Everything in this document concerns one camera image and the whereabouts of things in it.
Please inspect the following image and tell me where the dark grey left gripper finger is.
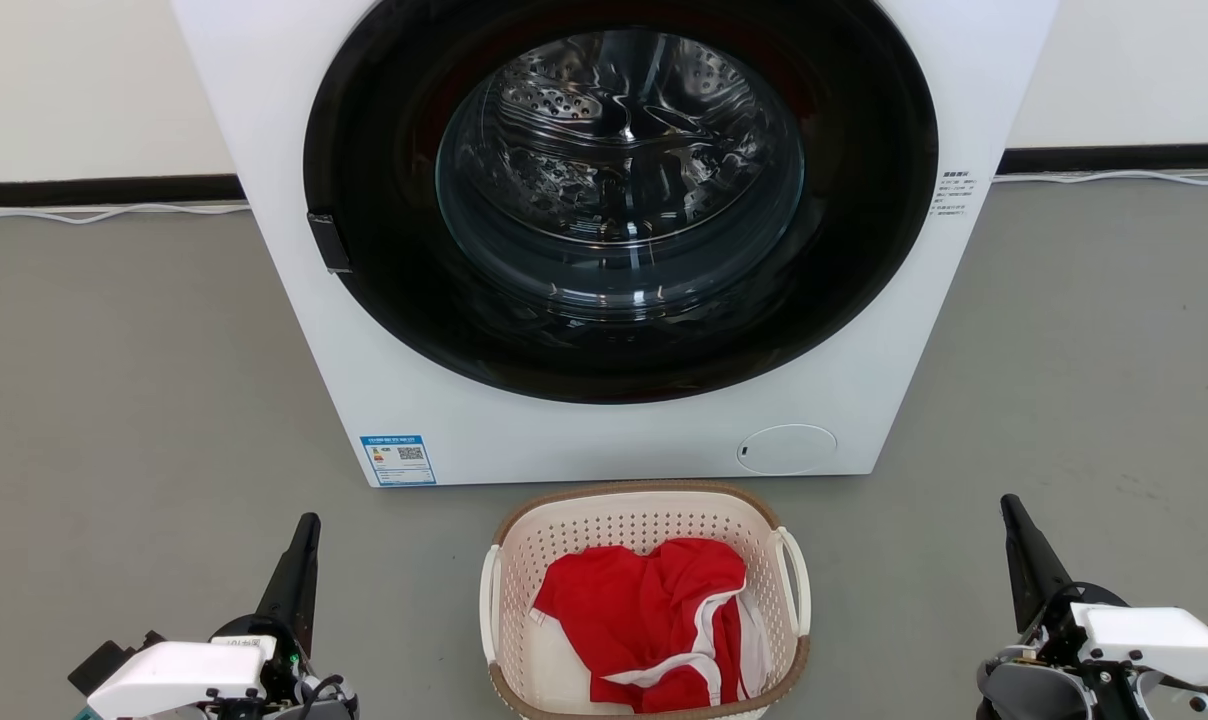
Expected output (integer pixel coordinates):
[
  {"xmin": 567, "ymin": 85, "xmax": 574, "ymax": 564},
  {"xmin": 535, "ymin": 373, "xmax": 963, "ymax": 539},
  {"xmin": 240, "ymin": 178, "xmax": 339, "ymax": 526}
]
[{"xmin": 254, "ymin": 513, "xmax": 322, "ymax": 656}]

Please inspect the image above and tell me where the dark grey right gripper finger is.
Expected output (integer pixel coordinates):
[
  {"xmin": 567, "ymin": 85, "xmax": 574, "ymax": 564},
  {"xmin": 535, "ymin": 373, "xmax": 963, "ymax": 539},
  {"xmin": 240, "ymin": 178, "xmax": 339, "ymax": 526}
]
[{"xmin": 1000, "ymin": 494, "xmax": 1073, "ymax": 633}]

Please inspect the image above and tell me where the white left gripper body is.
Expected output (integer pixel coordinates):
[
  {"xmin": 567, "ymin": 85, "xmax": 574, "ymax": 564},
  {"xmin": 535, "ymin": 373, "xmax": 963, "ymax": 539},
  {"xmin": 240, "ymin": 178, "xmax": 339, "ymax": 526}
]
[{"xmin": 69, "ymin": 615, "xmax": 310, "ymax": 720}]

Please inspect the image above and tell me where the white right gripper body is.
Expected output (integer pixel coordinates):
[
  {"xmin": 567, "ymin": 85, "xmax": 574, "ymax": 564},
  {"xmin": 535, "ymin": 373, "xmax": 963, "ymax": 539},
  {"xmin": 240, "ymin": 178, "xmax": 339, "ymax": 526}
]
[{"xmin": 1022, "ymin": 583, "xmax": 1208, "ymax": 720}]

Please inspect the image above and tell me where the white brown-rimmed laundry basket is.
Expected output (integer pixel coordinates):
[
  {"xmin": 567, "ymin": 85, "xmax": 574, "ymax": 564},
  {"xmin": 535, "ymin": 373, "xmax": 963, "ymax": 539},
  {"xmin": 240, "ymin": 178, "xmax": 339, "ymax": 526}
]
[{"xmin": 479, "ymin": 481, "xmax": 812, "ymax": 720}]

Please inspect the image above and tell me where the blue energy label sticker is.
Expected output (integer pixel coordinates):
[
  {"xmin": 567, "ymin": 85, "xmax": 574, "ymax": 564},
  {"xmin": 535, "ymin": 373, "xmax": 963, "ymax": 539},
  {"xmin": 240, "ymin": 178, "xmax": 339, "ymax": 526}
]
[{"xmin": 360, "ymin": 435, "xmax": 437, "ymax": 488}]

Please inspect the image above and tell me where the round white filter cover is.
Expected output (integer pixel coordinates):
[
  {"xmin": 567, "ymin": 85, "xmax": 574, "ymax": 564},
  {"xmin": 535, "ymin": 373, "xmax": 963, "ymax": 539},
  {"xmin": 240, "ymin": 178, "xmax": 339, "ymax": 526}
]
[{"xmin": 736, "ymin": 424, "xmax": 838, "ymax": 477}]

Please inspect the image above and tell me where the white front-load washing machine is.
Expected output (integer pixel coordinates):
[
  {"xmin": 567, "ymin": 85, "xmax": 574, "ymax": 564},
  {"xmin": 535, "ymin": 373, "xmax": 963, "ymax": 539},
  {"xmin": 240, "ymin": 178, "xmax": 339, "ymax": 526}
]
[{"xmin": 169, "ymin": 0, "xmax": 1060, "ymax": 489}]

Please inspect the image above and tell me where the red garment with white trim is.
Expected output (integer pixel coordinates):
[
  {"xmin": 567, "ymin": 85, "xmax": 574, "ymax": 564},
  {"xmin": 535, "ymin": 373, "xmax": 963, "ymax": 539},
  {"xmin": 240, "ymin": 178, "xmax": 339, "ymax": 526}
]
[{"xmin": 531, "ymin": 538, "xmax": 748, "ymax": 714}]

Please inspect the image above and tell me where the black round glass door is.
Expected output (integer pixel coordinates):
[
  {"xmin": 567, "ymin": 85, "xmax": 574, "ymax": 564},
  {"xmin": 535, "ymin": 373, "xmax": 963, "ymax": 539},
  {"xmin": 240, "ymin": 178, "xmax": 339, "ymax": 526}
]
[{"xmin": 303, "ymin": 0, "xmax": 939, "ymax": 405}]

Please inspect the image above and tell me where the small printed text sticker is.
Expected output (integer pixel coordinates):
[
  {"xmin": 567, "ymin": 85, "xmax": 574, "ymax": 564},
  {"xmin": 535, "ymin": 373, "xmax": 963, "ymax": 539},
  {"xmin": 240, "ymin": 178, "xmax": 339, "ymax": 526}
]
[{"xmin": 930, "ymin": 170, "xmax": 978, "ymax": 219}]

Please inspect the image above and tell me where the black baseboard strip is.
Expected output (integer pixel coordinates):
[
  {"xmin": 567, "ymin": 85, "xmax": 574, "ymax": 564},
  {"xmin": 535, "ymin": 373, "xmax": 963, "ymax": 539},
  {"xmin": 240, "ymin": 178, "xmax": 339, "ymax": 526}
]
[
  {"xmin": 0, "ymin": 175, "xmax": 246, "ymax": 209},
  {"xmin": 997, "ymin": 143, "xmax": 1208, "ymax": 176}
]

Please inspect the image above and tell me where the stainless steel washer drum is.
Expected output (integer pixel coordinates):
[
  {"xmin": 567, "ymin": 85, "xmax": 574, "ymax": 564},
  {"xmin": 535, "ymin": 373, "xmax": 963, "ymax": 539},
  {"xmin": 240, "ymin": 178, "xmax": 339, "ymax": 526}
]
[{"xmin": 435, "ymin": 28, "xmax": 806, "ymax": 321}]

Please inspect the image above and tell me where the black door handle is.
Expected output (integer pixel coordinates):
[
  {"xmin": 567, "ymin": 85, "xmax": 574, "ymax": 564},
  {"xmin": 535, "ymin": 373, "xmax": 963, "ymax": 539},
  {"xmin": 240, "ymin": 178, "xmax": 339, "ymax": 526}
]
[{"xmin": 307, "ymin": 212, "xmax": 353, "ymax": 275}]

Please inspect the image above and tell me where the white floor cable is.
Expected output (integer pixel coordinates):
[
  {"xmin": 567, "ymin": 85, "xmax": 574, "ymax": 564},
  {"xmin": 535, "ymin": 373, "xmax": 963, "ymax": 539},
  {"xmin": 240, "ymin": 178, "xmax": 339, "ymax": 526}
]
[
  {"xmin": 993, "ymin": 169, "xmax": 1208, "ymax": 187},
  {"xmin": 0, "ymin": 203, "xmax": 251, "ymax": 226}
]

